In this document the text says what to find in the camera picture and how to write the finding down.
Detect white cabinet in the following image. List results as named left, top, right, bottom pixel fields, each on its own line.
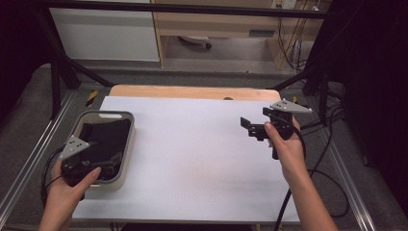
left=49, top=8, right=161, bottom=63

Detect yellow black tape strip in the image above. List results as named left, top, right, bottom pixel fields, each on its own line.
left=85, top=90, right=99, bottom=108
left=292, top=95, right=310, bottom=111

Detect looped black floor cable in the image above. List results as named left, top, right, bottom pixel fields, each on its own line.
left=299, top=105, right=350, bottom=219

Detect person's right hand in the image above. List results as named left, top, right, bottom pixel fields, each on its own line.
left=264, top=117, right=306, bottom=186

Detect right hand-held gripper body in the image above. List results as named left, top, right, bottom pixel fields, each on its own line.
left=248, top=98, right=314, bottom=161

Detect white power strip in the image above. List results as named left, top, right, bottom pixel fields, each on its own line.
left=270, top=0, right=297, bottom=10

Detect hanging cable bundle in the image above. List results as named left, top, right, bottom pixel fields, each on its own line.
left=277, top=13, right=319, bottom=73

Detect office chair base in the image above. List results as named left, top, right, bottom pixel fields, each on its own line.
left=177, top=36, right=214, bottom=51

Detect white table sheet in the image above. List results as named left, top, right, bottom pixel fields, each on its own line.
left=71, top=95, right=305, bottom=224

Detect grey plastic basket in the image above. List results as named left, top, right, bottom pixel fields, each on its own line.
left=52, top=110, right=137, bottom=193

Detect person's left hand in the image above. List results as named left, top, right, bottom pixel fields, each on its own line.
left=47, top=160, right=102, bottom=210

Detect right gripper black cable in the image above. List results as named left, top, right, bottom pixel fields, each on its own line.
left=273, top=121, right=307, bottom=231

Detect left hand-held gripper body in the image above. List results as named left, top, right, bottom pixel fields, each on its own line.
left=58, top=134, right=109, bottom=187

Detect black metal stand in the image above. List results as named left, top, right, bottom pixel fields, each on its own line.
left=32, top=9, right=115, bottom=120
left=270, top=62, right=333, bottom=127

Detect aluminium floor rail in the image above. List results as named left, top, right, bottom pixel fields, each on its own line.
left=0, top=90, right=75, bottom=222
left=320, top=126, right=376, bottom=231

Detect black horizontal frame bar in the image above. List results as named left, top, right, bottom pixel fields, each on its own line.
left=32, top=0, right=331, bottom=19

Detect black curtain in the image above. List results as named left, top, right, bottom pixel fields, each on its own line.
left=326, top=0, right=408, bottom=210
left=0, top=0, right=54, bottom=119

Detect light wooden desk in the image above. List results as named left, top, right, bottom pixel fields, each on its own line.
left=150, top=0, right=331, bottom=70

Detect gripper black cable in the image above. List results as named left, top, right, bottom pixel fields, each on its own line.
left=40, top=143, right=66, bottom=208
left=273, top=121, right=307, bottom=231

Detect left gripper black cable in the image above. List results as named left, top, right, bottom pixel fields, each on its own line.
left=40, top=143, right=66, bottom=208

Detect black shorts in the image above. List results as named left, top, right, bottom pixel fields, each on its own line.
left=78, top=118, right=133, bottom=181

